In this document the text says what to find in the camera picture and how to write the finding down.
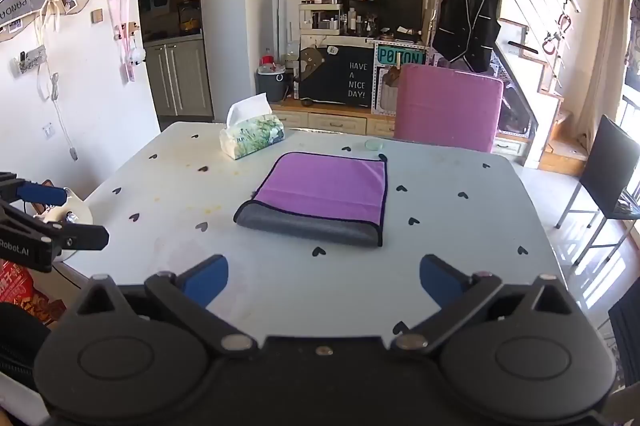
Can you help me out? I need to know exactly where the black bag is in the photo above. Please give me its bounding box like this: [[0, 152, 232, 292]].
[[0, 302, 53, 394]]

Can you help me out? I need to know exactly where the red printed bag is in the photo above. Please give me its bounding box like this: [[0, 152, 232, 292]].
[[0, 259, 68, 326]]

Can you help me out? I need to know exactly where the pink chair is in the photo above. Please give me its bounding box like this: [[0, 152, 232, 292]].
[[393, 63, 504, 154]]

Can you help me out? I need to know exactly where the dark striped cloth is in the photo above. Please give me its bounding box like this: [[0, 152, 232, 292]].
[[607, 292, 640, 388]]

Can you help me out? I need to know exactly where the green patterned tissue box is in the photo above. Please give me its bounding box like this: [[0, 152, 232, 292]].
[[219, 93, 286, 161]]

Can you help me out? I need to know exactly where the white power strip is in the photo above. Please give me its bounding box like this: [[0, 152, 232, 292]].
[[12, 47, 48, 77]]

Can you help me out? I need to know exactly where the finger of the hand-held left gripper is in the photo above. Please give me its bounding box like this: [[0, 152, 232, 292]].
[[0, 200, 110, 253], [0, 172, 68, 207]]

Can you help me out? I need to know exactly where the teal lettered sign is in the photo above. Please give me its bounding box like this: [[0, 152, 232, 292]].
[[376, 46, 427, 68]]

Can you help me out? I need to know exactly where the purple and grey towel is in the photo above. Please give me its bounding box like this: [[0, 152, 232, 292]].
[[234, 152, 389, 248]]

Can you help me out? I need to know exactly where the dark grey trash bin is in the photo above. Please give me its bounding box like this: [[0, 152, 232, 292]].
[[256, 67, 287, 104]]

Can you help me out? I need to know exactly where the black vest with white trim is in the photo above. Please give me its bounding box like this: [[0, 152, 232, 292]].
[[432, 0, 502, 73]]

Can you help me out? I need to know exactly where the pink ribbon lanyard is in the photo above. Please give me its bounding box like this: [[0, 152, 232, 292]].
[[111, 0, 146, 83]]

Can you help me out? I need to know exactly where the beige curtain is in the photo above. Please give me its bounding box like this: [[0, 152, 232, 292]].
[[574, 0, 638, 142]]

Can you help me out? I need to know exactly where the black chair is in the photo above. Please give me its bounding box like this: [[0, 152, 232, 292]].
[[548, 114, 640, 267]]

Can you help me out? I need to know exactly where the beige kitchen cabinet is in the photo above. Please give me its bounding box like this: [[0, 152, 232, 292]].
[[143, 37, 215, 118]]

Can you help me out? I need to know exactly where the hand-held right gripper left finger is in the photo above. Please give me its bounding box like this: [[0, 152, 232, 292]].
[[75, 254, 259, 353]]

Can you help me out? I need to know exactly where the white cable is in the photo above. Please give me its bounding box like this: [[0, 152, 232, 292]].
[[36, 68, 80, 162]]

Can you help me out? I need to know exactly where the white storage organizer with bottles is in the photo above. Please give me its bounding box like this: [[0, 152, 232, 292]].
[[299, 2, 346, 37]]

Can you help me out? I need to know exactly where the wooden staircase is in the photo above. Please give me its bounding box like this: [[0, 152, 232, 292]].
[[492, 18, 591, 172]]

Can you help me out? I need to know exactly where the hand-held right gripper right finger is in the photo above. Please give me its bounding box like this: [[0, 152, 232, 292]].
[[392, 254, 576, 352]]

